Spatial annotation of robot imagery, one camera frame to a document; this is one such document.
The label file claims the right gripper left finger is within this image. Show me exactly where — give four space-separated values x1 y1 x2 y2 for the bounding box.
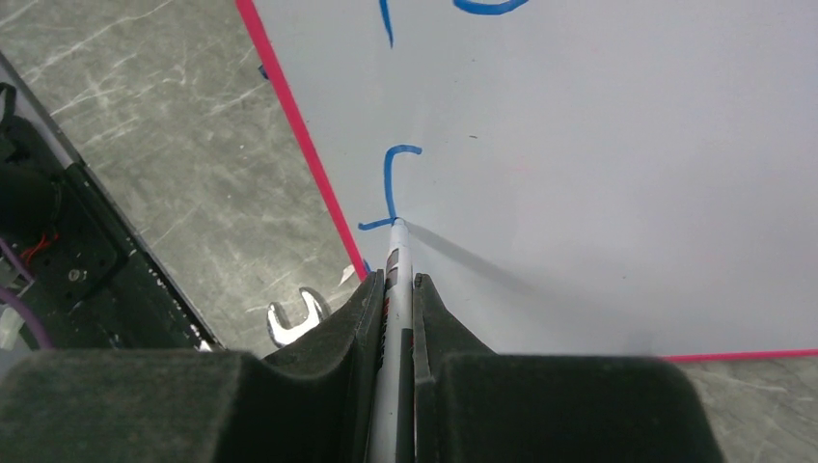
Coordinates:
1 271 384 462

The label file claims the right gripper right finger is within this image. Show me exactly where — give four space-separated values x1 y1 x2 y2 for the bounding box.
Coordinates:
413 274 724 462

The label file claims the white dry erase marker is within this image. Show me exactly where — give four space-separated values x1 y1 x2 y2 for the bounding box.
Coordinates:
367 218 414 462

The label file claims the pink framed whiteboard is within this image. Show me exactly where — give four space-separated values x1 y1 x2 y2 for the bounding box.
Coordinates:
237 1 817 360

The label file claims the silver open end wrench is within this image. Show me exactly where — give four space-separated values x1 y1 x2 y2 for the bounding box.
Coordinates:
266 286 332 348

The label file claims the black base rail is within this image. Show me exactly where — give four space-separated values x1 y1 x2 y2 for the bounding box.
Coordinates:
1 60 221 356

